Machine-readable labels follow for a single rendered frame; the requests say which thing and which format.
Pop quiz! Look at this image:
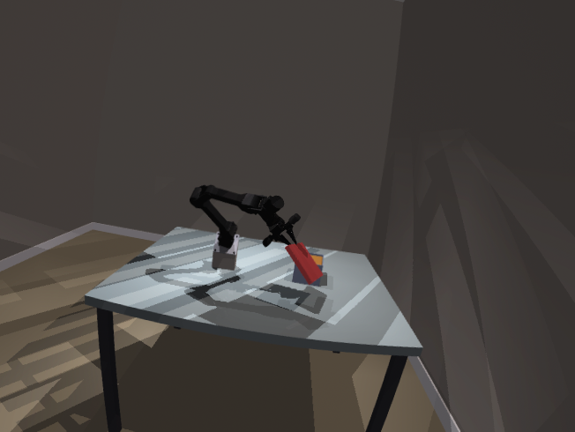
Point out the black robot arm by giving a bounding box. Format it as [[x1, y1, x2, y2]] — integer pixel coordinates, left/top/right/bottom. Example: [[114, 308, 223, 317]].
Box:
[[190, 185, 285, 249]]

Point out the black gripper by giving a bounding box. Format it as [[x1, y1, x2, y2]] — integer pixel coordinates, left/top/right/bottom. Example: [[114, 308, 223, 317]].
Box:
[[262, 213, 301, 247]]

